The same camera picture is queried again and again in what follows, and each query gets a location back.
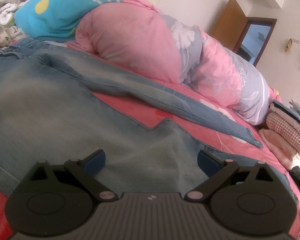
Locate blue denim jeans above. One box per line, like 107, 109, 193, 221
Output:
0, 36, 299, 205

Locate pink floral duvet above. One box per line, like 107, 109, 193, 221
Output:
68, 0, 280, 125

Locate stack of folded pink clothes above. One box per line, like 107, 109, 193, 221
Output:
259, 100, 300, 171

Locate beige garment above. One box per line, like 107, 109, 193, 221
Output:
0, 25, 25, 48

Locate brown wooden door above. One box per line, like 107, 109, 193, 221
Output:
210, 0, 247, 50

